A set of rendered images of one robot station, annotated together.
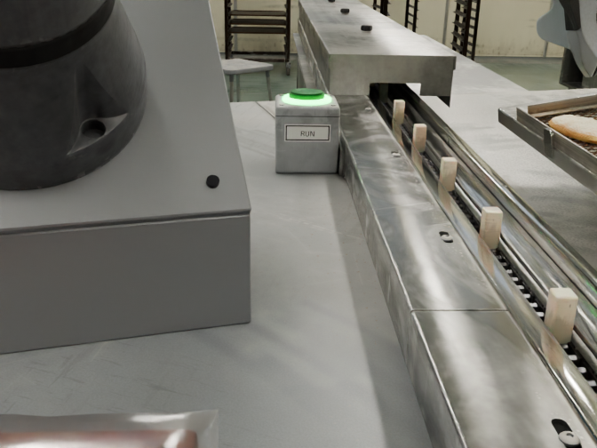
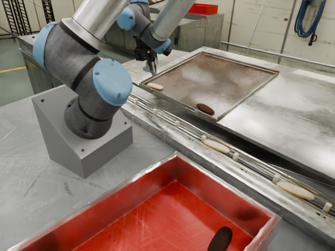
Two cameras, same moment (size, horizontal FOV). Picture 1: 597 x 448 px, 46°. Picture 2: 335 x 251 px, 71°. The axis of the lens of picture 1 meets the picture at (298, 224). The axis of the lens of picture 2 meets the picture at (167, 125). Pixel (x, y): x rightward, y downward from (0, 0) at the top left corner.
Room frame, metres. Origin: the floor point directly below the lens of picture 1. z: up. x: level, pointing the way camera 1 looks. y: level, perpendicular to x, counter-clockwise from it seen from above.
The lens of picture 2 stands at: (-0.24, 0.42, 1.36)
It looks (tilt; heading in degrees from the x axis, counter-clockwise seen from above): 32 degrees down; 319
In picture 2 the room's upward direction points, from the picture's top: 1 degrees clockwise
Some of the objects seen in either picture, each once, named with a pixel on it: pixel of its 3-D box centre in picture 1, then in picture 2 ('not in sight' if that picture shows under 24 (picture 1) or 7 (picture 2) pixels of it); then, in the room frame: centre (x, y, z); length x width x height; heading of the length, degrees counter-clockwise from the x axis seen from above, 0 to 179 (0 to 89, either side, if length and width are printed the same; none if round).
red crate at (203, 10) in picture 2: not in sight; (200, 8); (2.97, -3.10, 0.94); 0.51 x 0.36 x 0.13; 6
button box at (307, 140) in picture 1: (307, 148); not in sight; (0.78, -0.01, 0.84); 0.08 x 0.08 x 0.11; 2
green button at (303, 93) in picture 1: (306, 98); not in sight; (0.78, -0.01, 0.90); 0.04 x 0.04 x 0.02
